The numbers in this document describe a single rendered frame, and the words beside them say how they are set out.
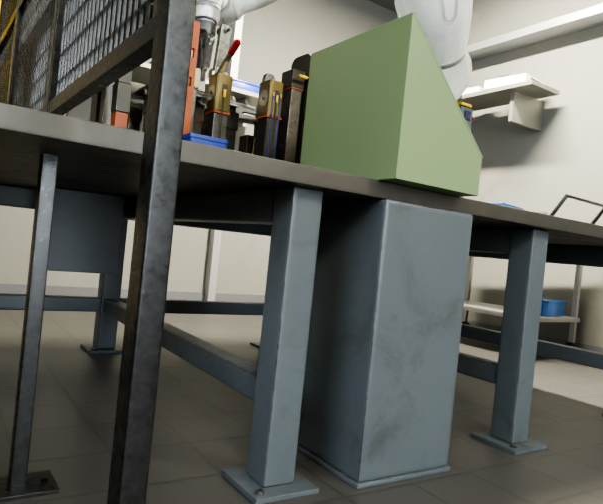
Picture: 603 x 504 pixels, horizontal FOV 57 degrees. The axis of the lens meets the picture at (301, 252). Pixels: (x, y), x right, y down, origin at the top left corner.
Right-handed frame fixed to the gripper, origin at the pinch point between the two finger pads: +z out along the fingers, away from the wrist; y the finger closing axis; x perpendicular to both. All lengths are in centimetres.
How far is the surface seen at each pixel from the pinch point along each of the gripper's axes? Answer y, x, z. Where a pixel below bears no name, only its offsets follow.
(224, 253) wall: 251, -145, 64
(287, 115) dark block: -23.6, -22.1, 10.1
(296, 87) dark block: -24.8, -23.7, 0.6
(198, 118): -1.9, -0.1, 13.0
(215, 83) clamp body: -19.0, 2.8, 4.9
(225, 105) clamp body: -19.9, -0.9, 11.1
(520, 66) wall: 93, -310, -110
